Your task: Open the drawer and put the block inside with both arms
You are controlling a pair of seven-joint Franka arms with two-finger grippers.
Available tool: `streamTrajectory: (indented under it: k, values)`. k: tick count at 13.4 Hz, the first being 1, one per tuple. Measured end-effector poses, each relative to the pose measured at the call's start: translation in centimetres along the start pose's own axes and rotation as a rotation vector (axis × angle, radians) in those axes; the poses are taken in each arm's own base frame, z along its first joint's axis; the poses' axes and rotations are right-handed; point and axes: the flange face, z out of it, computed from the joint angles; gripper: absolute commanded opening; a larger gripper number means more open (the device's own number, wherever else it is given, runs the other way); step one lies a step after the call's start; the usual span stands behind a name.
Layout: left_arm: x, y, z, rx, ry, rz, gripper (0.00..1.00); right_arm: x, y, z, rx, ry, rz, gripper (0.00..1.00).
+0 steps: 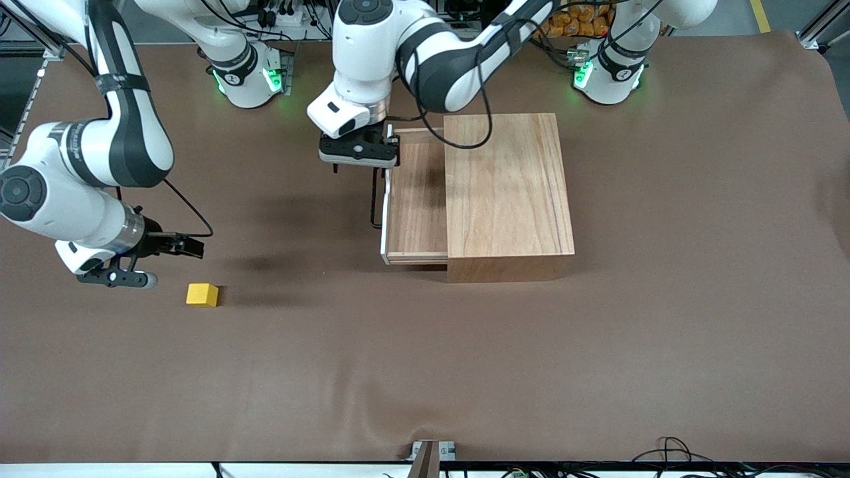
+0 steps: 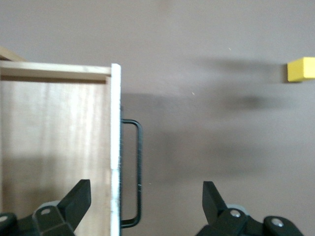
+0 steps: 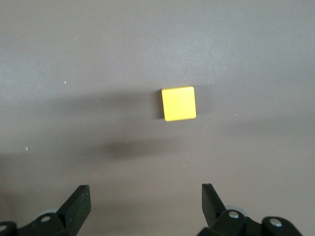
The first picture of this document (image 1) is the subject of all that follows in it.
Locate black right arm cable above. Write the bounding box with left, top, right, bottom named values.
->
left=116, top=177, right=215, bottom=240

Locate brown table mat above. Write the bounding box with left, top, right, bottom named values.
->
left=0, top=30, right=850, bottom=464

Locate aluminium frame profile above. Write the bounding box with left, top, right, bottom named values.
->
left=0, top=0, right=68, bottom=160
left=796, top=10, right=850, bottom=52

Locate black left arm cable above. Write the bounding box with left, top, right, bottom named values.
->
left=390, top=27, right=496, bottom=151

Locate wooden drawer with white front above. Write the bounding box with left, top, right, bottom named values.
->
left=380, top=123, right=450, bottom=266

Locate black floor cables bundle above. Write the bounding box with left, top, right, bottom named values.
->
left=505, top=436, right=850, bottom=478

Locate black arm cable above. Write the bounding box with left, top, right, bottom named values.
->
left=116, top=177, right=215, bottom=240
left=390, top=27, right=496, bottom=151

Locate wooden drawer cabinet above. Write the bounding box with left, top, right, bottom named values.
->
left=443, top=113, right=576, bottom=284

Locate orange snack bags pile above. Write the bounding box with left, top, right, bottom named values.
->
left=541, top=0, right=613, bottom=39

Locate yellow block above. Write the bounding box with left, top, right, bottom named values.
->
left=186, top=283, right=219, bottom=308

